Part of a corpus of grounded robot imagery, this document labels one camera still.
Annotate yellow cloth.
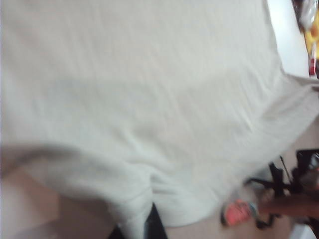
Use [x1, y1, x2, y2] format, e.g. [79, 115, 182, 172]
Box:
[302, 24, 319, 61]

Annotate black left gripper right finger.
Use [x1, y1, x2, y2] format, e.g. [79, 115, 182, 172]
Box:
[145, 202, 168, 239]

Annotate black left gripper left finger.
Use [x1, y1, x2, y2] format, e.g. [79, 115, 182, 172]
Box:
[109, 225, 126, 239]

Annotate beige T-shirt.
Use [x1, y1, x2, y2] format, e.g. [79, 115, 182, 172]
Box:
[0, 0, 319, 239]

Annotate orange sneaker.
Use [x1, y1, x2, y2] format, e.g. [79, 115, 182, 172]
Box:
[220, 198, 260, 227]

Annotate bare lower leg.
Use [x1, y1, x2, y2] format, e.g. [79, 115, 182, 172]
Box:
[258, 196, 319, 218]

